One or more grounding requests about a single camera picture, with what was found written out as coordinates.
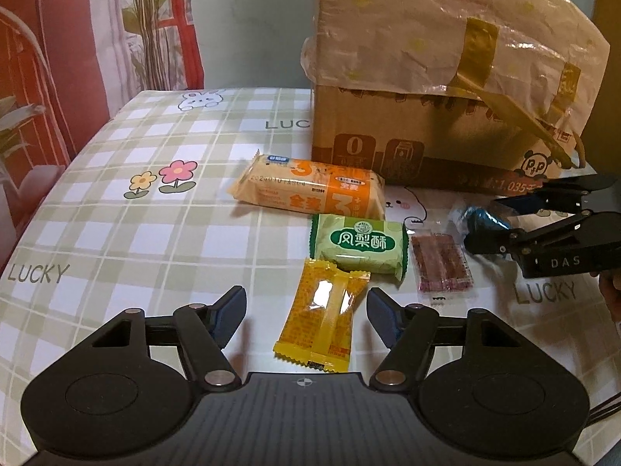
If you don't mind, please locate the black cable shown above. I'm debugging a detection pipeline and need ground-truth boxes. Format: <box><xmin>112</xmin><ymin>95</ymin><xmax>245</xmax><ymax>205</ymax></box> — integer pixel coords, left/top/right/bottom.
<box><xmin>589</xmin><ymin>391</ymin><xmax>621</xmax><ymax>426</ymax></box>

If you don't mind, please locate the cardboard box with plastic liner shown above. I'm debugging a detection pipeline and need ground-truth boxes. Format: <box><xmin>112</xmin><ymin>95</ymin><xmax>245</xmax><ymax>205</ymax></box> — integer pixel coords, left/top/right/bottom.
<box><xmin>301</xmin><ymin>0</ymin><xmax>611</xmax><ymax>170</ymax></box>

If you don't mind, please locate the clear packet of red snack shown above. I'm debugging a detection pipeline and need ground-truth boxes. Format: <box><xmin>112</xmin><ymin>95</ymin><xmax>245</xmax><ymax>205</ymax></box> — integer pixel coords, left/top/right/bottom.
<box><xmin>410</xmin><ymin>231</ymin><xmax>474</xmax><ymax>295</ymax></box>

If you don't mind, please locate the orange biscuit packet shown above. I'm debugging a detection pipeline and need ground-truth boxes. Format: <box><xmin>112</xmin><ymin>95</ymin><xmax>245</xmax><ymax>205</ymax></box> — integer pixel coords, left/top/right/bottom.
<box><xmin>228</xmin><ymin>150</ymin><xmax>387</xmax><ymax>219</ymax></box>

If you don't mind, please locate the blue candy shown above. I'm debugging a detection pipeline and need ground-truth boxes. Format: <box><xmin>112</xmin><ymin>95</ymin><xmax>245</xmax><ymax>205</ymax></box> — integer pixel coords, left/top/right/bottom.
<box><xmin>449</xmin><ymin>201</ymin><xmax>513</xmax><ymax>235</ymax></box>

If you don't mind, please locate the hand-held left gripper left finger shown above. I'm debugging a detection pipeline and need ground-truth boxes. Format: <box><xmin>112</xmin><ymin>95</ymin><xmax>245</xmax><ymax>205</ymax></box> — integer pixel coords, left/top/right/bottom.
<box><xmin>68</xmin><ymin>285</ymin><xmax>248</xmax><ymax>392</ymax></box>

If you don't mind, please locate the green pastry packet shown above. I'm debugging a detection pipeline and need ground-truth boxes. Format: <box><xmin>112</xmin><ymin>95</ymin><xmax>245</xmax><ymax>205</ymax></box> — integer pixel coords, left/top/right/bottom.
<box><xmin>309</xmin><ymin>212</ymin><xmax>409</xmax><ymax>283</ymax></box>

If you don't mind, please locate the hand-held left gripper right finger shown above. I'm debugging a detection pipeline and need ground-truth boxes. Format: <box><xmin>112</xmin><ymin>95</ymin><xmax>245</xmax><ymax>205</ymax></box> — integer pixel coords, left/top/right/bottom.
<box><xmin>366</xmin><ymin>287</ymin><xmax>545</xmax><ymax>392</ymax></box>

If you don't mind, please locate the person's right hand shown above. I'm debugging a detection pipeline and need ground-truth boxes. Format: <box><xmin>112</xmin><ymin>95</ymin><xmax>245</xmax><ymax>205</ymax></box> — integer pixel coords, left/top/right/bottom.
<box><xmin>598</xmin><ymin>273</ymin><xmax>621</xmax><ymax>324</ymax></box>

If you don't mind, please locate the yellow snack packet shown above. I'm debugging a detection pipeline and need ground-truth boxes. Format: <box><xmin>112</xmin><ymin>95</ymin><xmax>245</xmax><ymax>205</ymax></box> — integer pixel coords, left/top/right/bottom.
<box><xmin>272</xmin><ymin>257</ymin><xmax>372</xmax><ymax>376</ymax></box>

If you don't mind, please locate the red white plant-print curtain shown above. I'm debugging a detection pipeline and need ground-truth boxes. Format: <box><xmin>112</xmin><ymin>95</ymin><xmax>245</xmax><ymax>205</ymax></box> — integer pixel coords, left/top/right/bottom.
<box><xmin>0</xmin><ymin>0</ymin><xmax>207</xmax><ymax>265</ymax></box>

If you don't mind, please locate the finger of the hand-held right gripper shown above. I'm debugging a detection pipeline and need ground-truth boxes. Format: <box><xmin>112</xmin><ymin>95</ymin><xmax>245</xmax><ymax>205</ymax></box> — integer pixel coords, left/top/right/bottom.
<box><xmin>463</xmin><ymin>209</ymin><xmax>598</xmax><ymax>256</ymax></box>
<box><xmin>490</xmin><ymin>174</ymin><xmax>615</xmax><ymax>215</ymax></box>

